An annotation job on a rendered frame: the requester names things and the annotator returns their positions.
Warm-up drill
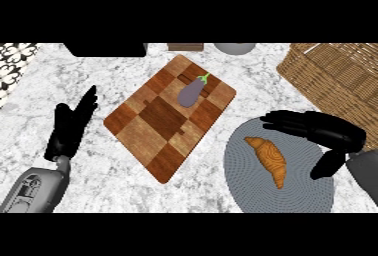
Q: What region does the round grey placemat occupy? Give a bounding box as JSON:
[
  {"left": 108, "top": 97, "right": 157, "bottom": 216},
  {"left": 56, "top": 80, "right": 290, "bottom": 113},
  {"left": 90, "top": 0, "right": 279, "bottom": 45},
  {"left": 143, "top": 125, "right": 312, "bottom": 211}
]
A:
[{"left": 223, "top": 116, "right": 337, "bottom": 214}]

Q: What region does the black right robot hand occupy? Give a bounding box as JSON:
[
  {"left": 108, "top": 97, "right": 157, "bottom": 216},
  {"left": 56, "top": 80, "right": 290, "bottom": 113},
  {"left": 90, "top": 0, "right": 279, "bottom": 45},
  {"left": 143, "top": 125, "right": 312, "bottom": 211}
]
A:
[{"left": 259, "top": 109, "right": 369, "bottom": 181}]

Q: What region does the golden brown croissant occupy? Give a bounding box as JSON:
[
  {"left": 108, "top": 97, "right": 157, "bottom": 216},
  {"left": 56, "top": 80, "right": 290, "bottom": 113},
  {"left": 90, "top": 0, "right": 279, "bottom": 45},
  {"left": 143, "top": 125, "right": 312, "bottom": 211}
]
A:
[{"left": 244, "top": 136, "right": 288, "bottom": 190}]

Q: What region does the small brown wooden block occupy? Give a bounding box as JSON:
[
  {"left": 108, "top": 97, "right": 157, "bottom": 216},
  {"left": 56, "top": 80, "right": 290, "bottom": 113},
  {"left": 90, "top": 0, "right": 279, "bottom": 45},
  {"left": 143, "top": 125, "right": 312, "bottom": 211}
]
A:
[{"left": 167, "top": 43, "right": 205, "bottom": 52}]

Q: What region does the grey round bowl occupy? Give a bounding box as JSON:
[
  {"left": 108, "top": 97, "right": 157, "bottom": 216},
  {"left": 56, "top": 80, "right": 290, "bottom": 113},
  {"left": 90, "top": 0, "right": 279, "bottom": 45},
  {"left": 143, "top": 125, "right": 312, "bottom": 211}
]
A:
[{"left": 213, "top": 43, "right": 259, "bottom": 56}]

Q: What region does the purple eggplant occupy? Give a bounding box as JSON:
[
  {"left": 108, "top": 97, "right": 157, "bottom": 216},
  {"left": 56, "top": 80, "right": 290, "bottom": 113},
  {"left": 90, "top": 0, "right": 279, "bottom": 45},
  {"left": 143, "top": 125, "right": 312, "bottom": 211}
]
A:
[{"left": 176, "top": 72, "right": 213, "bottom": 109}]

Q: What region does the brown wicker basket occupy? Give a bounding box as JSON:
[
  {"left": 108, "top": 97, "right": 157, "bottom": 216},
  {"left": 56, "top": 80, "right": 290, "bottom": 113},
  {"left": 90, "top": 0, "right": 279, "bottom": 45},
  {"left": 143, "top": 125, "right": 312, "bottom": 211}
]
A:
[{"left": 275, "top": 43, "right": 378, "bottom": 152}]

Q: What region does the checkered wooden cutting board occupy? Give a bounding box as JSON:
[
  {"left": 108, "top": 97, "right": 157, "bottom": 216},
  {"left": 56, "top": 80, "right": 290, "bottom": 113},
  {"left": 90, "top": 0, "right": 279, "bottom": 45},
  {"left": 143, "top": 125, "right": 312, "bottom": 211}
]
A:
[{"left": 102, "top": 54, "right": 238, "bottom": 185}]

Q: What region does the black and white patterned panel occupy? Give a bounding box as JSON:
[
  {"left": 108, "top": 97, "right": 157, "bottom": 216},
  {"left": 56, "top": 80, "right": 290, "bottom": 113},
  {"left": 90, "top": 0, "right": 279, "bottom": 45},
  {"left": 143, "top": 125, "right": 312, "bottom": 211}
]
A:
[{"left": 0, "top": 43, "right": 40, "bottom": 109}]

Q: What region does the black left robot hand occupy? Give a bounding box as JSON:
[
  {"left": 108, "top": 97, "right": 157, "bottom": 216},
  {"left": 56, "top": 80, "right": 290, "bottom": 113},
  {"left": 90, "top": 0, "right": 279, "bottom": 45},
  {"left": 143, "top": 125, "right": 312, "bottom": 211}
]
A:
[{"left": 43, "top": 84, "right": 101, "bottom": 163}]

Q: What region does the black appliance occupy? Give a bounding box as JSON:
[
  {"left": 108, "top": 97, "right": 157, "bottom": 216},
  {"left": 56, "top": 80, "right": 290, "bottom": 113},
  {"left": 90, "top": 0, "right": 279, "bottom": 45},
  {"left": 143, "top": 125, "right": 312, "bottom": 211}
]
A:
[{"left": 64, "top": 43, "right": 149, "bottom": 58}]

